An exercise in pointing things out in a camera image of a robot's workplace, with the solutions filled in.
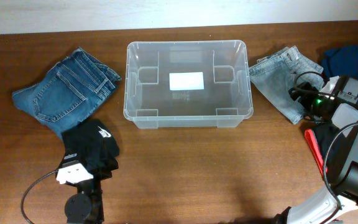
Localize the white label in bin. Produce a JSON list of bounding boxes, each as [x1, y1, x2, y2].
[[169, 72, 204, 91]]

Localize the black Nike garment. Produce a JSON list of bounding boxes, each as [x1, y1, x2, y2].
[[60, 119, 119, 180]]

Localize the black garment with red trim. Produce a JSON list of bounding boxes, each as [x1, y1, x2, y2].
[[305, 123, 347, 175]]

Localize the clear plastic storage bin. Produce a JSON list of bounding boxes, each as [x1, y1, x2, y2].
[[123, 40, 254, 129]]

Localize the light blue jeans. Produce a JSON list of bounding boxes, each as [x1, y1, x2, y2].
[[249, 46, 324, 124]]

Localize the dark blue folded jeans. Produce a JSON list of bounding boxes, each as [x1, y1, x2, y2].
[[12, 47, 121, 138]]

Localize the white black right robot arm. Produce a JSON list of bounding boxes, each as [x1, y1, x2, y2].
[[272, 77, 358, 223]]

